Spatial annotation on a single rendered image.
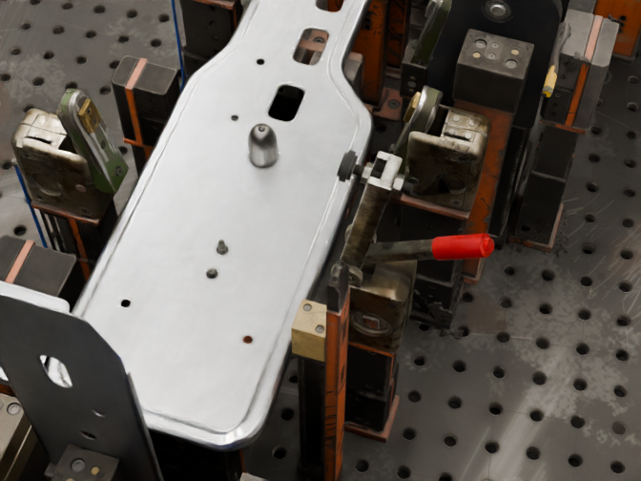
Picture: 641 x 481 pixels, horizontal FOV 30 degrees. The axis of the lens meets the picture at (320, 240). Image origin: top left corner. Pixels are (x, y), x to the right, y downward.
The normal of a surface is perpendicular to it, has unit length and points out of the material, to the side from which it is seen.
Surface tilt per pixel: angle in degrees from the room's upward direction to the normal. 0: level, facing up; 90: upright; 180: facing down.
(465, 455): 0
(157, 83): 0
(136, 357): 0
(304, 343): 90
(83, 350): 90
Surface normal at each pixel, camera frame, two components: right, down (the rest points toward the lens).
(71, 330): -0.31, 0.81
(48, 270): 0.00, -0.53
